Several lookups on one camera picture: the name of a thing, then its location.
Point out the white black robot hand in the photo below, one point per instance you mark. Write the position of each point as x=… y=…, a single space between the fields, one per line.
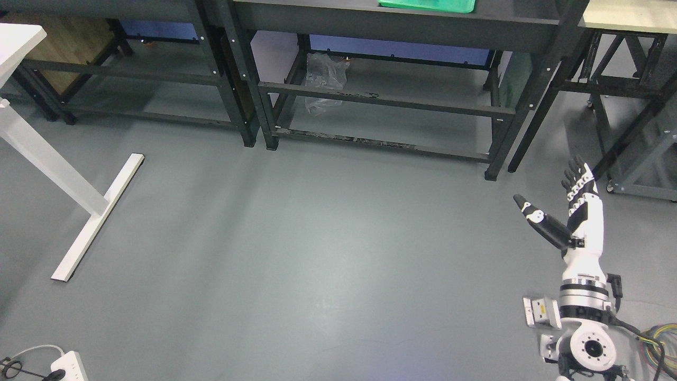
x=580 y=239

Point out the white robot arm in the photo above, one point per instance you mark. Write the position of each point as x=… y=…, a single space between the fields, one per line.
x=582 y=315

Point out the black metal shelf rack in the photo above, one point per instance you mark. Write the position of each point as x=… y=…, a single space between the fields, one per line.
x=525 y=38
x=166 y=61

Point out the green plastic tray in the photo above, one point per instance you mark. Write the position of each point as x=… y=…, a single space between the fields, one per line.
x=452 y=6

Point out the beige top side table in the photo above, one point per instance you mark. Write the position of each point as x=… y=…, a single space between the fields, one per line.
x=625 y=64

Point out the clear plastic bag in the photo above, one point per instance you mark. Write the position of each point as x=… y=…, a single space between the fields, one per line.
x=325 y=72

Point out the white power strip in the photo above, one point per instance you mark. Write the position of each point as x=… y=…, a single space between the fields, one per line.
x=72 y=364

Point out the white standing desk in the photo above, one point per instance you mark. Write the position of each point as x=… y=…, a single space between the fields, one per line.
x=16 y=41

